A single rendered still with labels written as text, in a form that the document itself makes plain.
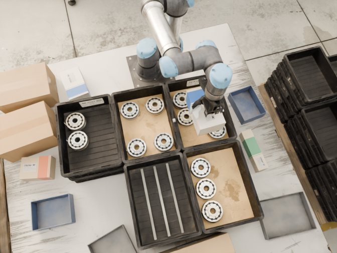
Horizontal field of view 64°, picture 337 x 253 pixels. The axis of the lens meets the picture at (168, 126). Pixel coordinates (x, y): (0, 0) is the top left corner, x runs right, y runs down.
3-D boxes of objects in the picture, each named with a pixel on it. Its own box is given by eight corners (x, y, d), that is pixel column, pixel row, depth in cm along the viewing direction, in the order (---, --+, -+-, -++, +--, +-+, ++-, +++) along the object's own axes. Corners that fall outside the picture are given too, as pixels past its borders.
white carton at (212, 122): (184, 99, 133) (186, 90, 124) (207, 93, 134) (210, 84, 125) (197, 136, 126) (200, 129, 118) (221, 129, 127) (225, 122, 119)
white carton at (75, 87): (92, 99, 170) (88, 92, 161) (73, 106, 168) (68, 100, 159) (81, 74, 176) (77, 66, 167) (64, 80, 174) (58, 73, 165)
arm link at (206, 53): (186, 42, 96) (196, 68, 92) (216, 35, 97) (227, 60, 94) (184, 55, 103) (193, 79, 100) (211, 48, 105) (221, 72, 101)
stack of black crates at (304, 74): (262, 84, 238) (283, 54, 196) (293, 76, 242) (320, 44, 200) (281, 125, 225) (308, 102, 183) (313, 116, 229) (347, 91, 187)
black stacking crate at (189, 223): (126, 169, 144) (123, 164, 133) (180, 157, 146) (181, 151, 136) (140, 248, 130) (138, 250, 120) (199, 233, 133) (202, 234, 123)
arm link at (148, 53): (135, 54, 164) (133, 38, 152) (156, 49, 166) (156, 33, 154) (140, 70, 160) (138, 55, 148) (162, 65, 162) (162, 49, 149)
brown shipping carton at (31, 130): (54, 111, 166) (43, 100, 151) (63, 143, 159) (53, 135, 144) (5, 129, 162) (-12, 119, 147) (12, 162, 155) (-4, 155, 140)
